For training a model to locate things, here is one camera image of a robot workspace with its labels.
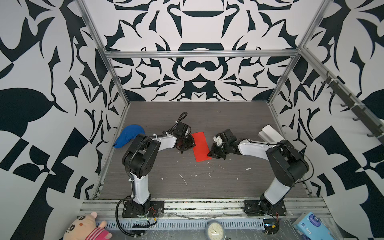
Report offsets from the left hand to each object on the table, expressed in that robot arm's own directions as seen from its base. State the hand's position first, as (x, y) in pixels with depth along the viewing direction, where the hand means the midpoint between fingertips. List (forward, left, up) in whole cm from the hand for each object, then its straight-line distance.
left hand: (197, 142), depth 95 cm
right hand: (-8, -6, +1) cm, 10 cm away
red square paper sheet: (-4, -2, -1) cm, 4 cm away
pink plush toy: (-42, +50, +5) cm, 65 cm away
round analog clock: (-45, -5, +2) cm, 45 cm away
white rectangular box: (+3, -44, +4) cm, 45 cm away
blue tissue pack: (-45, -46, +3) cm, 64 cm away
